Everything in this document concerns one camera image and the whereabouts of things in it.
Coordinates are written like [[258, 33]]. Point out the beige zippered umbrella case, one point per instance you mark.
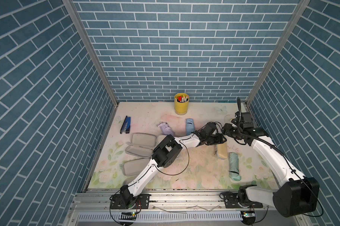
[[221, 151]]

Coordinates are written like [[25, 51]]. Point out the yellow pen cup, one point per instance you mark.
[[181, 108]]

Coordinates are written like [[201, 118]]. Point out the aluminium corner post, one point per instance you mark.
[[296, 15], [72, 11]]

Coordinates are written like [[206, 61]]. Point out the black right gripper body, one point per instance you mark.
[[233, 132]]

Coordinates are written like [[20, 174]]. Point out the grey open case front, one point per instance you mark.
[[133, 168]]

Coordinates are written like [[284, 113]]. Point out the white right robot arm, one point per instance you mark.
[[296, 194]]

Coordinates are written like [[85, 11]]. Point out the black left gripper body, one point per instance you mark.
[[212, 139]]

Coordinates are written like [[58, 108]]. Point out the aluminium corner post left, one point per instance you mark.
[[72, 11]]

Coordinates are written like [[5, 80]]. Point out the light blue umbrella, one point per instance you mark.
[[190, 127]]

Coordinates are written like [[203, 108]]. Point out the lilac folded umbrella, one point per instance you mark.
[[165, 128]]

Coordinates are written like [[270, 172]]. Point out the grey open umbrella case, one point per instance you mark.
[[143, 145]]

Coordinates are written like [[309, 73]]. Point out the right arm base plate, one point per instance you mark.
[[233, 201]]

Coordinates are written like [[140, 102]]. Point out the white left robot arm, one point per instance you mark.
[[167, 151]]

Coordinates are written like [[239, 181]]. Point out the blue black stapler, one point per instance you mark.
[[126, 125]]

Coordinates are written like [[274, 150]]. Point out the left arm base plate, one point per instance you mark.
[[130, 201]]

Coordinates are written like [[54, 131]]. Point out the aluminium corner post right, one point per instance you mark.
[[296, 15]]

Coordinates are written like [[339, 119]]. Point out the aluminium front rail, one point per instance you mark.
[[173, 208]]

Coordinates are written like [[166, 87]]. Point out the markers in cup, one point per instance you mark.
[[182, 99]]

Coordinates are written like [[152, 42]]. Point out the clear tape roll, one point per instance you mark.
[[228, 119]]

